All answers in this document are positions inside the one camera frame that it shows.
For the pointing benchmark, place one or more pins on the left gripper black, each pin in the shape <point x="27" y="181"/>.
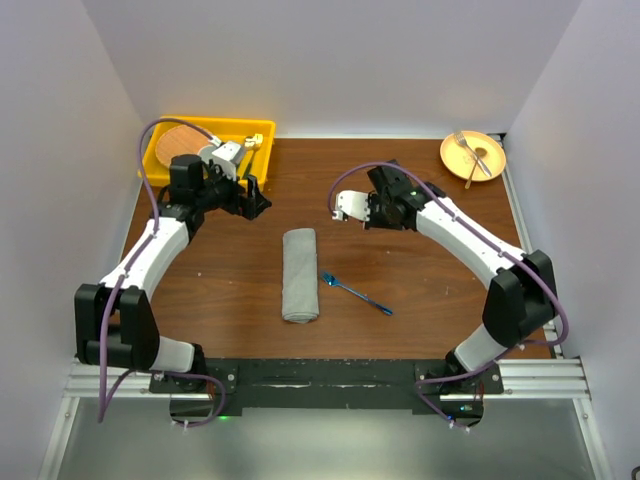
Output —
<point x="248" y="206"/>

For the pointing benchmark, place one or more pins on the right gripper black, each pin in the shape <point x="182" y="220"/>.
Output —
<point x="373" y="223"/>

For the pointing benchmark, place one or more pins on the blue metallic fork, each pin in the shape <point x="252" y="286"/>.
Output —
<point x="332" y="281"/>

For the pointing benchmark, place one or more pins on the grey cloth napkin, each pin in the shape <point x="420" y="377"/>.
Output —
<point x="300" y="302"/>

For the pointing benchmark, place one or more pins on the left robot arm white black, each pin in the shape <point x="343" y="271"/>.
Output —
<point x="114" y="322"/>

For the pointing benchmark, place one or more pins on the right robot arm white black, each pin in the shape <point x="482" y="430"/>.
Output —
<point x="521" y="290"/>

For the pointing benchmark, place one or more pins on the yellow plastic bin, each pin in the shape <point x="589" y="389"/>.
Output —
<point x="218" y="130"/>

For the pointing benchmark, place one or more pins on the grey ceramic mug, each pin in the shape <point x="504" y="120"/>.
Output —
<point x="206" y="151"/>

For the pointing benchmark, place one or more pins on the tan round plate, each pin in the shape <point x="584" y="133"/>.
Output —
<point x="459" y="162"/>

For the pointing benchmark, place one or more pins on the silver fork on plate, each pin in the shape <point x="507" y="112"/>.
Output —
<point x="460" y="140"/>

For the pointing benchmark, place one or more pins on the round wooden plate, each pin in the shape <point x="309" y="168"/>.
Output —
<point x="179" y="140"/>

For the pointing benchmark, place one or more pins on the silver knife on plate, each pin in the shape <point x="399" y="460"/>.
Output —
<point x="480" y="153"/>

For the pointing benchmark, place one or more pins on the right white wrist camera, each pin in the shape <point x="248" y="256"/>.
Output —
<point x="350" y="204"/>

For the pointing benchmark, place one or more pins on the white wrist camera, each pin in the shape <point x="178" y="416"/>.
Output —
<point x="350" y="204"/>
<point x="227" y="157"/>

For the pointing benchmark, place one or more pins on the gold spoon black handle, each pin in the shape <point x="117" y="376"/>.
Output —
<point x="251" y="143"/>

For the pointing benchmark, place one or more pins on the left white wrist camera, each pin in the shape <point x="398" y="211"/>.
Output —
<point x="227" y="157"/>

